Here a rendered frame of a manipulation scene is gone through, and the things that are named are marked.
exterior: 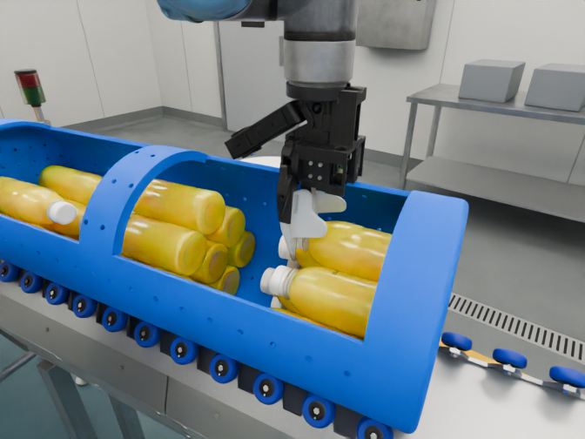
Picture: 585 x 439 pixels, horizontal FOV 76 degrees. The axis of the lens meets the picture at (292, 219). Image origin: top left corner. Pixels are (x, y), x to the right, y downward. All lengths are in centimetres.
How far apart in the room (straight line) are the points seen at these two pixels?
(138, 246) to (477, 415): 54
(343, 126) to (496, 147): 337
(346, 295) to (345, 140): 17
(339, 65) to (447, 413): 48
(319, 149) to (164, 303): 27
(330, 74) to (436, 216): 18
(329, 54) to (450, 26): 335
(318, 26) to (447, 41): 336
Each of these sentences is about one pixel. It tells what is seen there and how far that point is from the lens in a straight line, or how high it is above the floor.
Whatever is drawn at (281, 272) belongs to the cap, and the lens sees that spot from 48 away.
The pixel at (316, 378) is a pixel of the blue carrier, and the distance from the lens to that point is 44.
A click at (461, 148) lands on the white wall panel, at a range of 382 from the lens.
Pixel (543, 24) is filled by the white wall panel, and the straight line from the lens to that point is 361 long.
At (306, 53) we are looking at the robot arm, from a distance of 40.
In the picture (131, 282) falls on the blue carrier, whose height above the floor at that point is 111.
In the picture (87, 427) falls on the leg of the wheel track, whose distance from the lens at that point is 140.
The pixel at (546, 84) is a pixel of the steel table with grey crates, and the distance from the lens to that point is 288.
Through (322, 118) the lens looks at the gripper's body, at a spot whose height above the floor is 131.
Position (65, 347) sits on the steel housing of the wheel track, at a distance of 87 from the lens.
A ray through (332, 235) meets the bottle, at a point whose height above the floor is 117.
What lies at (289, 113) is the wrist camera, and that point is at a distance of 43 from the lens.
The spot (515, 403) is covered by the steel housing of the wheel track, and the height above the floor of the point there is 93.
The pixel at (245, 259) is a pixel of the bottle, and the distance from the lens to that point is 70.
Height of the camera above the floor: 142
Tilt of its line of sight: 29 degrees down
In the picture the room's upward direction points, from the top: straight up
